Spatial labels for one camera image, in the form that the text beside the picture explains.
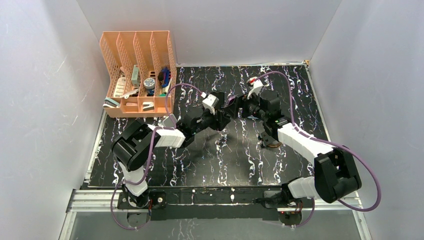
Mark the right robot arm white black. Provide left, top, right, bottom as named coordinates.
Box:
left=233, top=90, right=362, bottom=207

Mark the green white box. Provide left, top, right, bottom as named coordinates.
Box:
left=131, top=64, right=141, bottom=87

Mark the grey stand on wooden base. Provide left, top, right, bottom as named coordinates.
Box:
left=257, top=131, right=282, bottom=149

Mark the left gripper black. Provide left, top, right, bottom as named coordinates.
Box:
left=192, top=107, right=230, bottom=135

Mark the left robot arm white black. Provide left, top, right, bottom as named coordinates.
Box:
left=111, top=103, right=238, bottom=208

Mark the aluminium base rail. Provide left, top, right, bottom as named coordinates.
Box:
left=67, top=187, right=347, bottom=221

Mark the white label tag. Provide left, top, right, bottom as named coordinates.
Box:
left=112, top=76, right=126, bottom=98

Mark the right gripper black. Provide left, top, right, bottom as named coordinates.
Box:
left=223, top=89, right=268, bottom=122

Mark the white stapler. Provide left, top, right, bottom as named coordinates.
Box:
left=141, top=101, right=155, bottom=112

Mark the blue black tool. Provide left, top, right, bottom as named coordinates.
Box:
left=157, top=66, right=171, bottom=88

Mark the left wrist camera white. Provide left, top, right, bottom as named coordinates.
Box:
left=202, top=92, right=219, bottom=115

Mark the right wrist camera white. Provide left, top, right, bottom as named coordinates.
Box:
left=246, top=77, right=264, bottom=100

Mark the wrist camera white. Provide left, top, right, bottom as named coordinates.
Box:
left=202, top=92, right=219, bottom=115
left=246, top=77, right=264, bottom=100

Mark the purple cable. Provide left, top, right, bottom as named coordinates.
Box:
left=110, top=82, right=208, bottom=231
left=251, top=70, right=382, bottom=228

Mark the round blue white tape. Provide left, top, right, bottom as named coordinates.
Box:
left=142, top=77, right=156, bottom=90

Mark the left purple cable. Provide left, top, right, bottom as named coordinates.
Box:
left=110, top=82, right=208, bottom=231

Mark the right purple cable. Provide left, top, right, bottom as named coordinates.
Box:
left=251, top=70, right=382, bottom=228

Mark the phone with pink case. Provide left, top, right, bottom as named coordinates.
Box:
left=224, top=95, right=238, bottom=108

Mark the orange plastic file organizer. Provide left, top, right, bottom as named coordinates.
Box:
left=99, top=30, right=177, bottom=118

